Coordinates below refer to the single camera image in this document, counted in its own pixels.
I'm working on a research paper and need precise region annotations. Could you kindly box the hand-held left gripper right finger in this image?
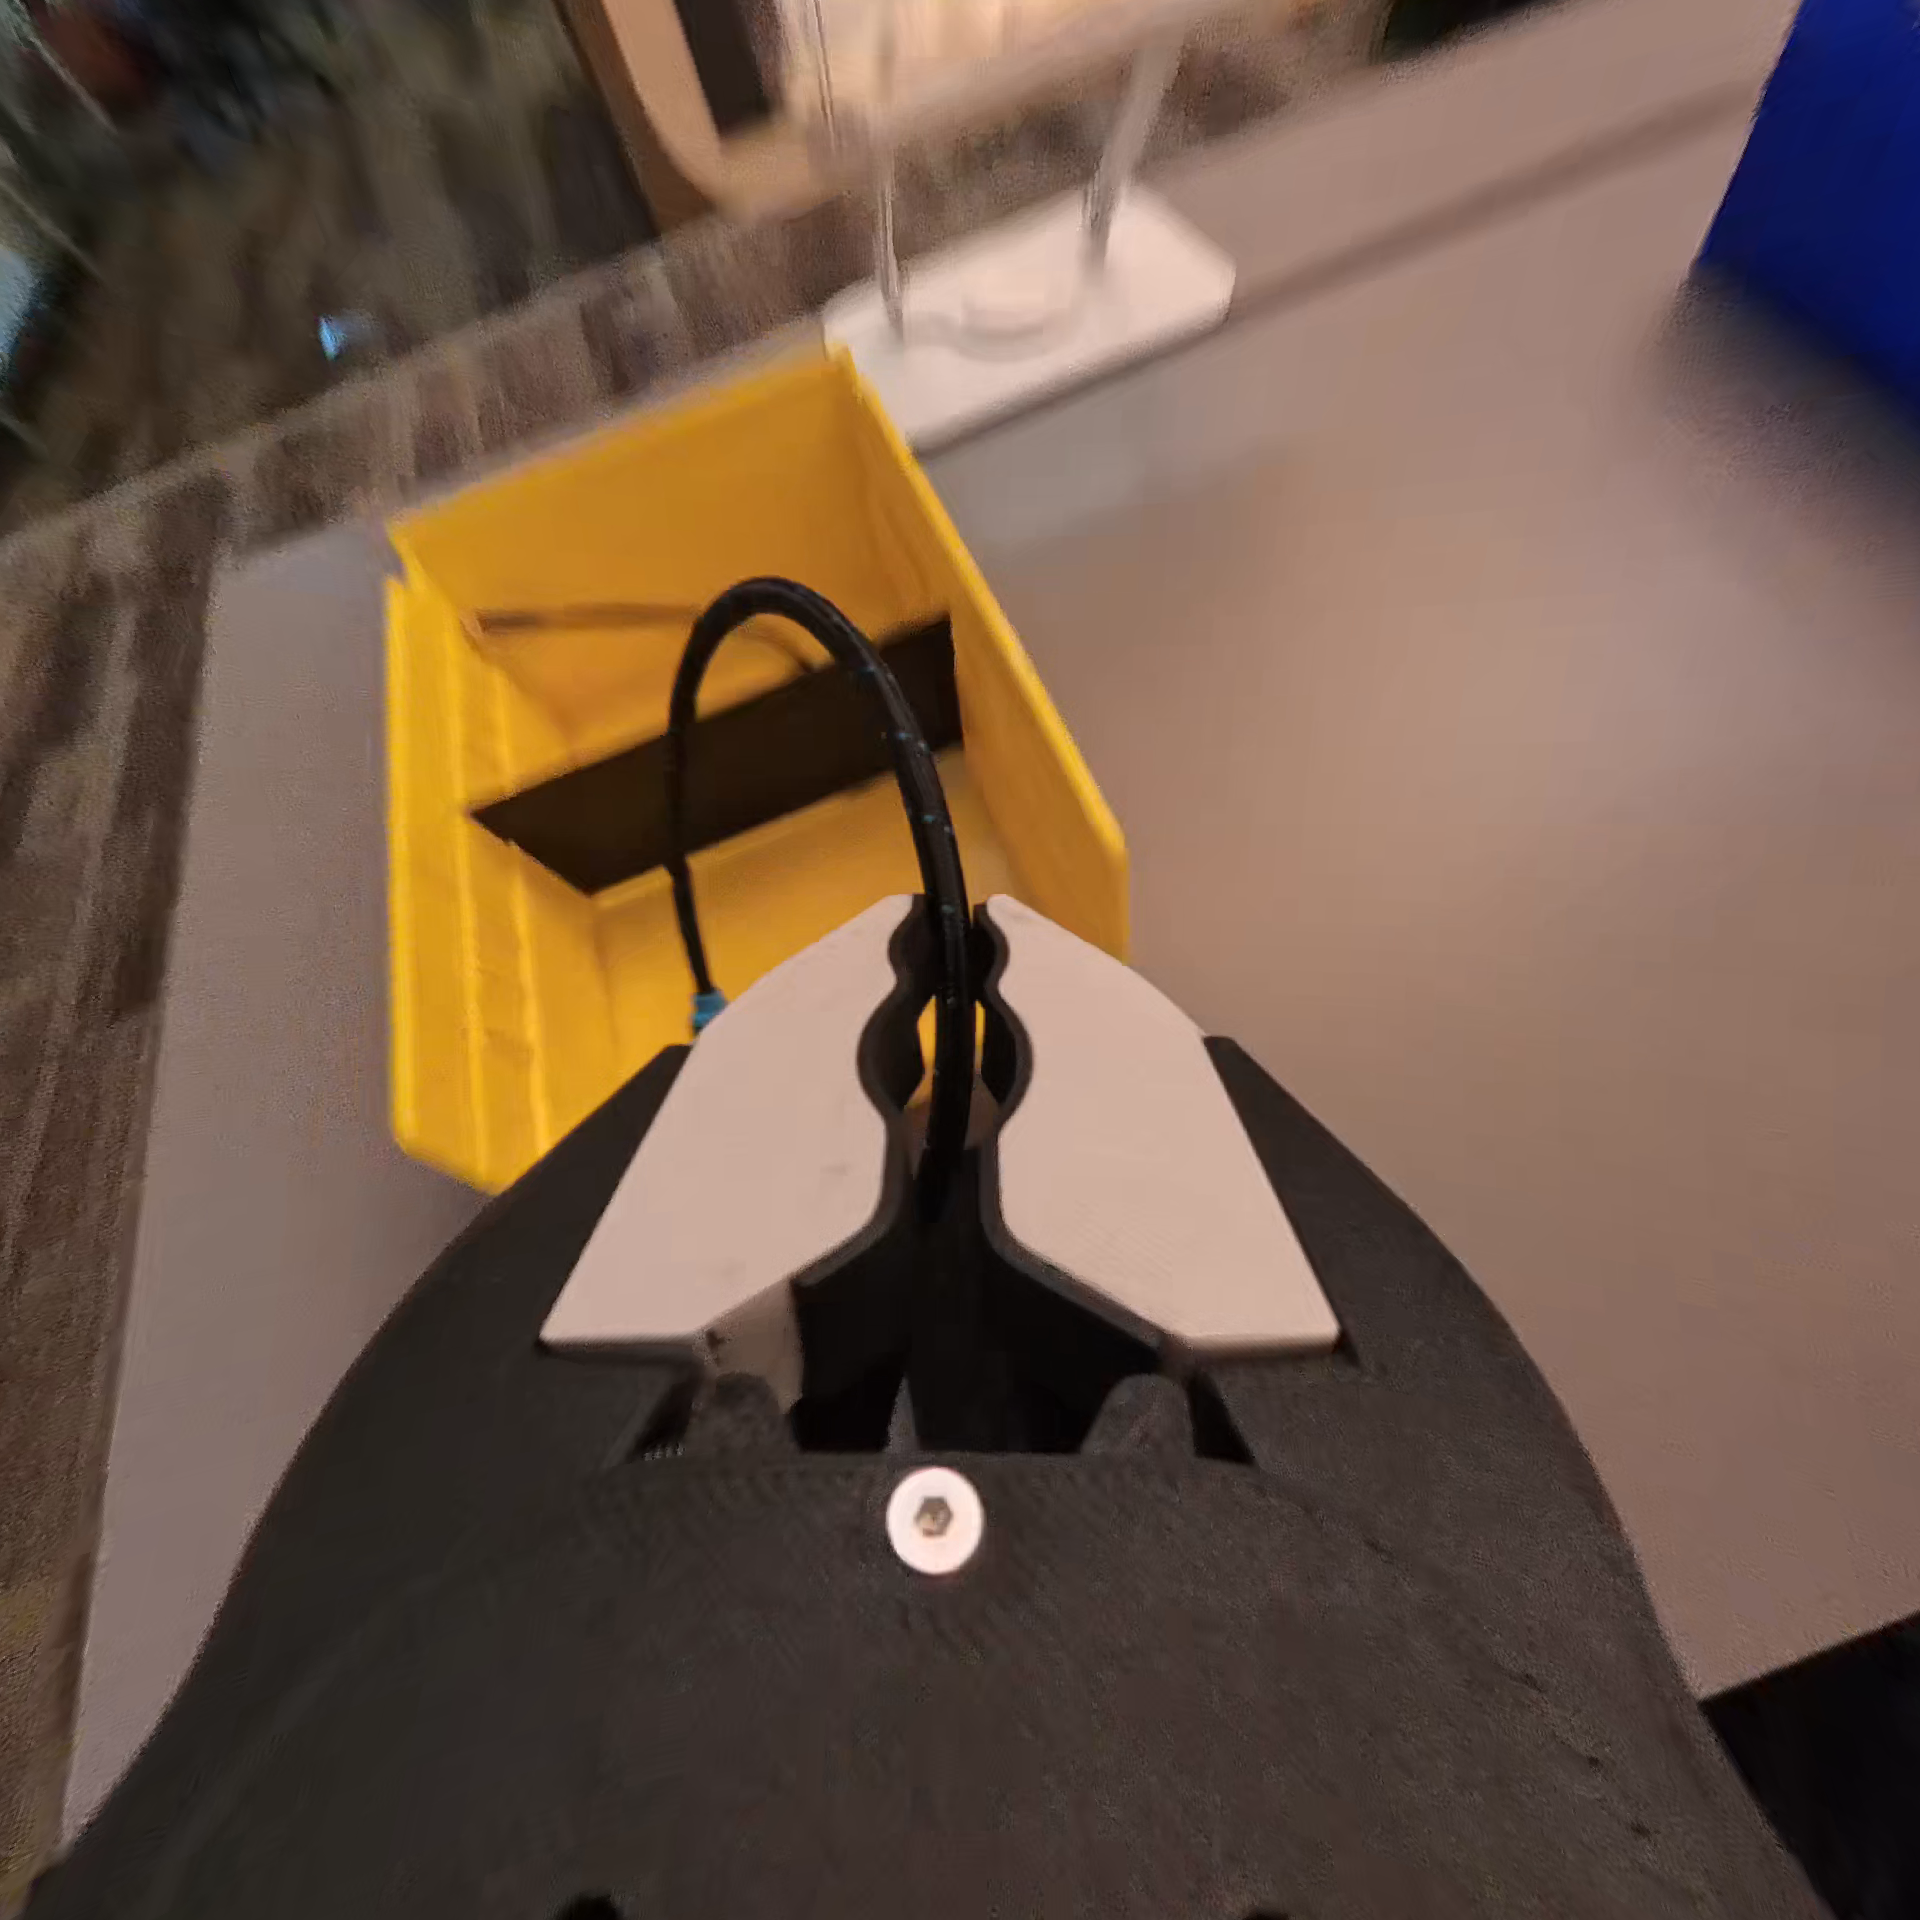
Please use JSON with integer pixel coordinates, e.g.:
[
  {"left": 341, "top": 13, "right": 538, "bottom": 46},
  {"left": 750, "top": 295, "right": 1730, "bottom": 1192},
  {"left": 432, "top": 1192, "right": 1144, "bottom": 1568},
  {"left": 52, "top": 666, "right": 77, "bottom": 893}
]
[{"left": 977, "top": 893, "right": 1338, "bottom": 1365}]

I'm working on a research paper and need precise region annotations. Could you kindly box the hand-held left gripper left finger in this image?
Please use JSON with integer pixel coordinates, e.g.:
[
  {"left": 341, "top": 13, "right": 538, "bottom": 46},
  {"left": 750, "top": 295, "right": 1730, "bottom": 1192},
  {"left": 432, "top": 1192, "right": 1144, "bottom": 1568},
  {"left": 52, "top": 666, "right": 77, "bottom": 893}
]
[{"left": 541, "top": 893, "right": 936, "bottom": 1352}]

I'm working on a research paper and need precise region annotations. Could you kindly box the yellow plastic bin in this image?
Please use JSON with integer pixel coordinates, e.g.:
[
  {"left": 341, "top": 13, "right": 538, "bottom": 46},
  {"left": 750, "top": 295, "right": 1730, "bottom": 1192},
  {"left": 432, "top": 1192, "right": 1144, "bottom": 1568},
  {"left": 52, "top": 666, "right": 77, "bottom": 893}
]
[{"left": 385, "top": 343, "right": 1132, "bottom": 1195}]

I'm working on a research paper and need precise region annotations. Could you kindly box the black braided hdmi cable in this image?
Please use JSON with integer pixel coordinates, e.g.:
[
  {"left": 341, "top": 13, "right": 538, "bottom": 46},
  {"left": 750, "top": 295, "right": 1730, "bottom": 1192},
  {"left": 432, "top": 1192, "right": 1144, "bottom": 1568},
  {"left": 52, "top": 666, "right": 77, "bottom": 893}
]
[{"left": 665, "top": 578, "right": 977, "bottom": 1201}]

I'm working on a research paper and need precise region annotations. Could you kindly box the blue plastic bin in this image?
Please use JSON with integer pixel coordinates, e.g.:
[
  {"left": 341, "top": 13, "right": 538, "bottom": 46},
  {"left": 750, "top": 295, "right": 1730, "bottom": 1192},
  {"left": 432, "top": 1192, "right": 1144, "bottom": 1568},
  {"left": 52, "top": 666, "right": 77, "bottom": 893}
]
[{"left": 1694, "top": 0, "right": 1920, "bottom": 410}]

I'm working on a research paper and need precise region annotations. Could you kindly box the black bin divider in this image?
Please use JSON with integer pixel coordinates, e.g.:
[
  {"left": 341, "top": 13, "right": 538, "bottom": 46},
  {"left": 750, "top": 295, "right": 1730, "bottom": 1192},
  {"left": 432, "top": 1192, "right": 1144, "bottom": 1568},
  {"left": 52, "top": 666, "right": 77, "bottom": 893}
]
[{"left": 477, "top": 617, "right": 960, "bottom": 899}]

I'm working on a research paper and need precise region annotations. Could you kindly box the white tablet stand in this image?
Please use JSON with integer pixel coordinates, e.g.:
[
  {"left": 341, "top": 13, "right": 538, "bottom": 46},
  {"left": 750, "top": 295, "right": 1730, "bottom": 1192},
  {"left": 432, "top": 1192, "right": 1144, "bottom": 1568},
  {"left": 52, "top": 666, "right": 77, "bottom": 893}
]
[{"left": 827, "top": 0, "right": 1238, "bottom": 450}]

